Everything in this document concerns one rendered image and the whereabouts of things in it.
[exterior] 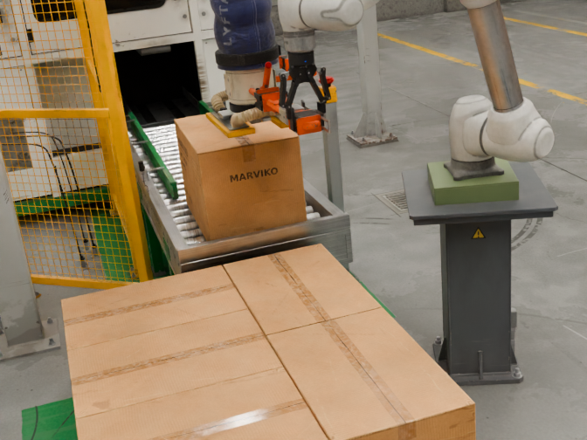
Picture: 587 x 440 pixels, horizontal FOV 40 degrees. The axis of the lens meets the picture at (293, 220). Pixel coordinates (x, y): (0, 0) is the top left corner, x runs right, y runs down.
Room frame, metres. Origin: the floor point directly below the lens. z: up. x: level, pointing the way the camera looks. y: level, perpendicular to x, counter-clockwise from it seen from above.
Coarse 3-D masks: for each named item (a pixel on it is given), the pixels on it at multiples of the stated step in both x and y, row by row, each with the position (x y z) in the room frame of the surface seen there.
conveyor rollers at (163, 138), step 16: (144, 128) 5.02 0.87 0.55; (160, 128) 5.03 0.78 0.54; (160, 144) 4.61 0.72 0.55; (176, 144) 4.61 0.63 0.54; (144, 160) 4.32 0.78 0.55; (176, 160) 4.26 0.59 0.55; (176, 176) 3.98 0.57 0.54; (160, 192) 3.77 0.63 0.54; (176, 208) 3.52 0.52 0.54; (176, 224) 3.33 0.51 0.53; (192, 224) 3.27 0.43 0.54; (192, 240) 3.09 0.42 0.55
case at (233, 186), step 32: (192, 128) 3.33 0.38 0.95; (256, 128) 3.22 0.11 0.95; (288, 128) 3.17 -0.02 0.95; (192, 160) 3.11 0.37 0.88; (224, 160) 2.98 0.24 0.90; (256, 160) 3.01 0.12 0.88; (288, 160) 3.04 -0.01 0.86; (192, 192) 3.26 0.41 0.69; (224, 192) 2.97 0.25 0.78; (256, 192) 3.00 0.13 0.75; (288, 192) 3.04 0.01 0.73; (224, 224) 2.97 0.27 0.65; (256, 224) 3.00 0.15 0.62
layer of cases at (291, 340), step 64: (320, 256) 2.81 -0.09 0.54; (64, 320) 2.49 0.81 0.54; (128, 320) 2.44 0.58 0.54; (192, 320) 2.39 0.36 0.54; (256, 320) 2.36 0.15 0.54; (320, 320) 2.30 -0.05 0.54; (384, 320) 2.26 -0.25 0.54; (128, 384) 2.04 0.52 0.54; (192, 384) 2.01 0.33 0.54; (256, 384) 1.97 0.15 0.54; (320, 384) 1.94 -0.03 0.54; (384, 384) 1.91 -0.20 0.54; (448, 384) 1.88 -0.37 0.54
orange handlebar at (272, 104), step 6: (276, 78) 2.98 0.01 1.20; (288, 78) 2.99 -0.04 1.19; (252, 90) 2.80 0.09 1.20; (270, 102) 2.58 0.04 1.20; (276, 102) 2.56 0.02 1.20; (276, 108) 2.52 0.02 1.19; (318, 120) 2.31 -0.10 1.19; (306, 126) 2.29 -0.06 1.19; (312, 126) 2.28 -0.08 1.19; (318, 126) 2.30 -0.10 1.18
